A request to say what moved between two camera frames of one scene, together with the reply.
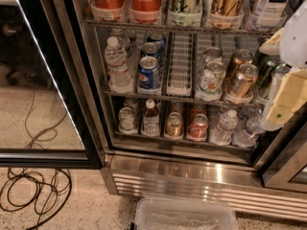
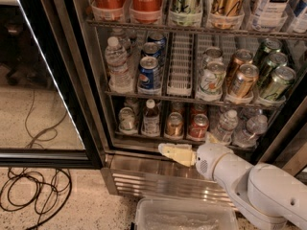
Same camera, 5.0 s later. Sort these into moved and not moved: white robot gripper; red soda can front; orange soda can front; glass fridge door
Moved: white robot gripper
Not moved: orange soda can front; glass fridge door; red soda can front
